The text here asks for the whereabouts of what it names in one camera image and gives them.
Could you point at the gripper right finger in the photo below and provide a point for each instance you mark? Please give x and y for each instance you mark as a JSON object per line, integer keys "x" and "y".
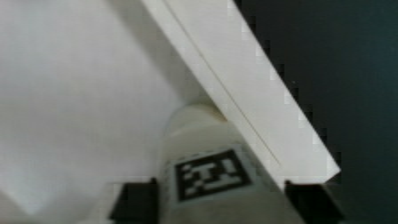
{"x": 313, "y": 203}

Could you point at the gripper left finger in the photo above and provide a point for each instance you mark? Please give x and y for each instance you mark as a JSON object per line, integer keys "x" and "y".
{"x": 135, "y": 206}

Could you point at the white leg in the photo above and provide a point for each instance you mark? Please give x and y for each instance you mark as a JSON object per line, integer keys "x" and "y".
{"x": 217, "y": 189}

